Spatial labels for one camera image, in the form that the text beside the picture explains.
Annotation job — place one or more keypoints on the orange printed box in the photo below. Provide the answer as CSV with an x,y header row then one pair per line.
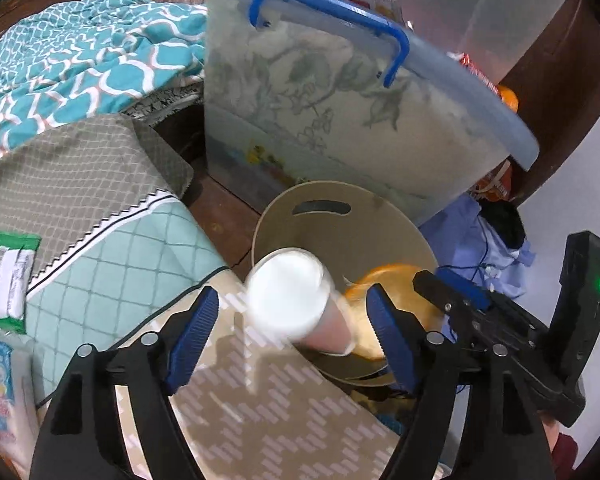
x,y
497,185

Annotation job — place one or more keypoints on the small orange round object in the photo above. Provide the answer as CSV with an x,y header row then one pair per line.
x,y
510,97

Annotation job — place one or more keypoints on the person's right forearm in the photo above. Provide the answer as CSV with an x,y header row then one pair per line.
x,y
562,452

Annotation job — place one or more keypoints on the teal white patterned quilt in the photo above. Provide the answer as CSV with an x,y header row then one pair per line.
x,y
80,60

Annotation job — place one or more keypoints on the light blue cloth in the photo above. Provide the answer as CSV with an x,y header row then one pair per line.
x,y
455,230

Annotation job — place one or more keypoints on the red snack packet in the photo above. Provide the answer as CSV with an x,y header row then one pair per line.
x,y
475,72

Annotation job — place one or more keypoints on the dark patterned bedsheet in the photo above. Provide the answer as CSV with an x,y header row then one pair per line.
x,y
165,102

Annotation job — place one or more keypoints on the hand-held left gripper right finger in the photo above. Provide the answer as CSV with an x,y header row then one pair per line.
x,y
387,335

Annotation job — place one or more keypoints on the beige round waste bin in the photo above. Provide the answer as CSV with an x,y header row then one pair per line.
x,y
340,240

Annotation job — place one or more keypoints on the dark wooden wardrobe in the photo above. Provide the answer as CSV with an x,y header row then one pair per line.
x,y
570,110

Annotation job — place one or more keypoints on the black cloth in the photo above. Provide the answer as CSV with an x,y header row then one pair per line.
x,y
502,222

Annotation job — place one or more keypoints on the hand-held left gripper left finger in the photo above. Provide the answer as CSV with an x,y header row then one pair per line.
x,y
195,335

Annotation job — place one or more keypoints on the carved dark wooden headboard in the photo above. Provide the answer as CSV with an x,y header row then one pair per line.
x,y
10,10

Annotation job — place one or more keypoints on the white red label packet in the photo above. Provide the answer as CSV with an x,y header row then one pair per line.
x,y
375,2

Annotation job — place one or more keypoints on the grey teal beige bed mat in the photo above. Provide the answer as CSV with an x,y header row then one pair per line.
x,y
105,175

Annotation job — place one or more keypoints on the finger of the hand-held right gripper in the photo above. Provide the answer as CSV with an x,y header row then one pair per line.
x,y
467,292
440,292

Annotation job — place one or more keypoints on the green white snack wrapper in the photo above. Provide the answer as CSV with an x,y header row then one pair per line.
x,y
12,280

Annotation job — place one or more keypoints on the large clear storage box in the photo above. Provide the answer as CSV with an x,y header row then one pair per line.
x,y
480,10

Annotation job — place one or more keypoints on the blue printed snack packet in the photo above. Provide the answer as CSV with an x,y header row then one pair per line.
x,y
0,390

